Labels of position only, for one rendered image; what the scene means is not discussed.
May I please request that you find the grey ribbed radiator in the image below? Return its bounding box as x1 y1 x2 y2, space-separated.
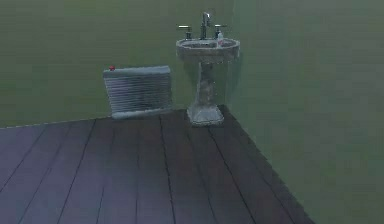
102 64 174 120

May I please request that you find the dark metal sink faucet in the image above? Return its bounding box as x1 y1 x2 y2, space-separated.
176 11 228 41

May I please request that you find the grey pedestal sink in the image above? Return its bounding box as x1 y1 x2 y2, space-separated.
175 37 241 127

